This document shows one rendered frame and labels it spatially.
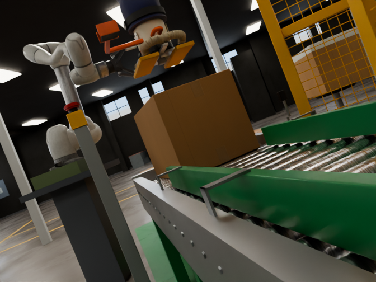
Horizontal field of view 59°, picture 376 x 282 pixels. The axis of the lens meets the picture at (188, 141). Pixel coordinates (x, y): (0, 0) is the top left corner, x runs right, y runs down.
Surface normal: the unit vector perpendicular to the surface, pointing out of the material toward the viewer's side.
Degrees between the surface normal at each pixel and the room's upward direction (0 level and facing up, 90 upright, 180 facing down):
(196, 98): 90
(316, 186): 90
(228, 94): 90
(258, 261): 0
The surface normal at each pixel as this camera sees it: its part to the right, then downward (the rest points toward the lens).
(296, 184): -0.90, 0.37
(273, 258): -0.37, -0.93
